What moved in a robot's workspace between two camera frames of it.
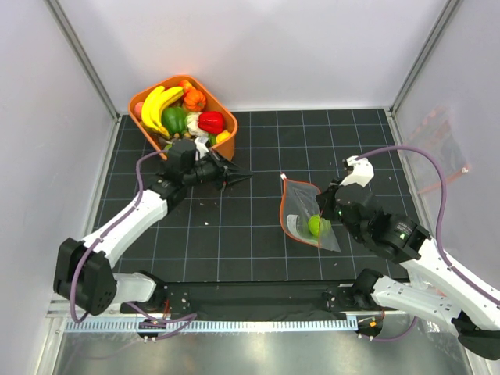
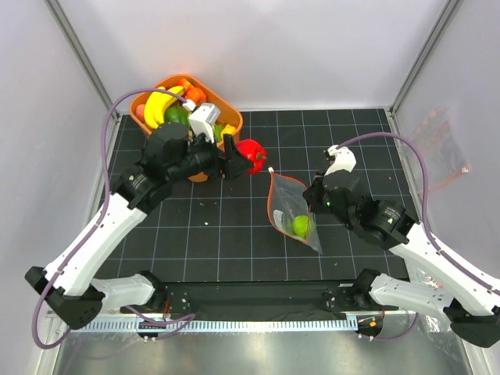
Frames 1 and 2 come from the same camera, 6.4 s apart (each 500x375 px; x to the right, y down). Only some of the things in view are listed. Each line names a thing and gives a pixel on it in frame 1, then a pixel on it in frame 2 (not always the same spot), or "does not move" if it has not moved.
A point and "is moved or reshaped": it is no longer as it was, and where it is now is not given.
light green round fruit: [319, 226] -> [300, 225]
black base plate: [261, 300] does not move
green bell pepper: [174, 118] does not move
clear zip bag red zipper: [300, 216] is moved or reshaped
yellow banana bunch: [152, 104] does not move
